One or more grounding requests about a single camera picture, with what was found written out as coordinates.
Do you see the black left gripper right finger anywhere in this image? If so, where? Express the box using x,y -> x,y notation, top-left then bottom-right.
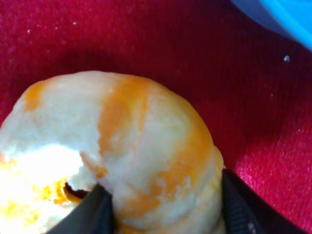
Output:
222,169 -> 306,234

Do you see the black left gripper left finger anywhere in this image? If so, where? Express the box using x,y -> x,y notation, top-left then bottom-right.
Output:
48,185 -> 114,234

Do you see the peeled orange toy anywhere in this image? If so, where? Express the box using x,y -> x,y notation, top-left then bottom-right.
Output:
0,71 -> 226,234

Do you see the red velvet tablecloth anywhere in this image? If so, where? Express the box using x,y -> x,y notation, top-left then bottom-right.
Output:
0,0 -> 312,233

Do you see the blue bowl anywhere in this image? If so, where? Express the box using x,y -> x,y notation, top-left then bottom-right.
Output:
232,0 -> 312,51

